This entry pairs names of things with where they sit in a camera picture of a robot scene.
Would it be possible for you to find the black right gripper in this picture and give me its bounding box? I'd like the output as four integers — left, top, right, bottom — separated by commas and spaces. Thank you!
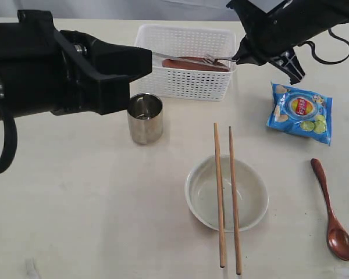
226, 1, 305, 84

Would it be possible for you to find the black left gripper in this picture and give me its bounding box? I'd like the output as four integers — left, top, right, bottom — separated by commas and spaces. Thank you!
0, 10, 152, 119

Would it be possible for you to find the silver metal fork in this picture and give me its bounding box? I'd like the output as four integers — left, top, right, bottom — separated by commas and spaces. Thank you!
202, 54, 239, 65

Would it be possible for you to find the blue potato chips bag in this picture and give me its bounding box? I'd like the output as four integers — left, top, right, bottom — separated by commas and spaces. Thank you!
266, 83, 333, 145

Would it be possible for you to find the silver metal table knife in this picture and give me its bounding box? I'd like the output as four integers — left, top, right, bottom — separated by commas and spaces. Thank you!
152, 52, 229, 70

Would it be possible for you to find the stainless steel cup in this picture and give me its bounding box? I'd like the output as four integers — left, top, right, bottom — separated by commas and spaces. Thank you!
127, 93, 163, 145

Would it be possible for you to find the white ceramic bowl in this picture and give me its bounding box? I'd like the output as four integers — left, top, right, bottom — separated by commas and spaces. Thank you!
184, 155, 269, 233

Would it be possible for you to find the brown wooden chopstick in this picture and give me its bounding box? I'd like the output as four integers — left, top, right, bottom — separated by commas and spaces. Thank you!
229, 126, 242, 278
213, 123, 226, 268

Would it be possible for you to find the brown wooden spoon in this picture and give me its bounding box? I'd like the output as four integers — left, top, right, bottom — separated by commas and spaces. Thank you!
311, 158, 349, 262

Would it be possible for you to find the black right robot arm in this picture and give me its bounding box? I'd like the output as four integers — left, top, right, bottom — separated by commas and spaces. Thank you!
227, 1, 349, 84

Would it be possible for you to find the brown round plate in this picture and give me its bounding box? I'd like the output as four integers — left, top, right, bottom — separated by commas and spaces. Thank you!
161, 59, 230, 72

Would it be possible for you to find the white perforated plastic basket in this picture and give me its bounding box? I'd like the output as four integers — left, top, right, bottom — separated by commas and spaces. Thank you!
135, 24, 236, 101

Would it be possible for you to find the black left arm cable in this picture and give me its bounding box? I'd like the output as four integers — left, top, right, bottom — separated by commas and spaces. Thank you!
0, 77, 18, 174

